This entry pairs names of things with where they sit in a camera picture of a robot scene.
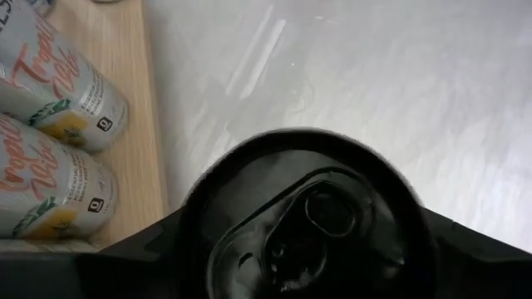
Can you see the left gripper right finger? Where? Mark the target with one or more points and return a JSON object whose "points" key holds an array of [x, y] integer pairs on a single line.
{"points": [[490, 274]]}

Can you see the Celsius Tropical Vibe can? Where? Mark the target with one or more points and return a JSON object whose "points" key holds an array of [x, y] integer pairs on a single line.
{"points": [[307, 216], [50, 187]]}

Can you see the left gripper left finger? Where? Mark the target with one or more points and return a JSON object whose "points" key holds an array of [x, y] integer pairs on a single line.
{"points": [[83, 278]]}

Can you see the black-top Celsius can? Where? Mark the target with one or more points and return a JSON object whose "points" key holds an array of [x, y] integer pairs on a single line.
{"points": [[62, 83]]}

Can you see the wooden shelf with black frame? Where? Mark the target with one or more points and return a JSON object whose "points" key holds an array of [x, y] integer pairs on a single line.
{"points": [[124, 62]]}

